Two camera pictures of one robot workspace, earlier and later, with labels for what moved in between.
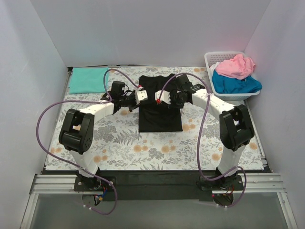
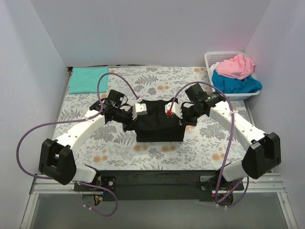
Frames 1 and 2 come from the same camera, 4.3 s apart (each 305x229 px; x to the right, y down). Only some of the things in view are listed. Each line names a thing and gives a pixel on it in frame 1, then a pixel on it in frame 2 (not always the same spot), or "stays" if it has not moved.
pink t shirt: x=238 y=67 stays
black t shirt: x=154 y=117 -> x=156 y=126
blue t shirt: x=221 y=84 stays
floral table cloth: x=117 y=145 stays
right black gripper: x=173 y=100 -> x=187 y=116
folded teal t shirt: x=88 y=80 stays
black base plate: x=157 y=185 stays
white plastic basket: x=211 y=57 stays
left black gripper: x=133 y=100 -> x=128 y=119
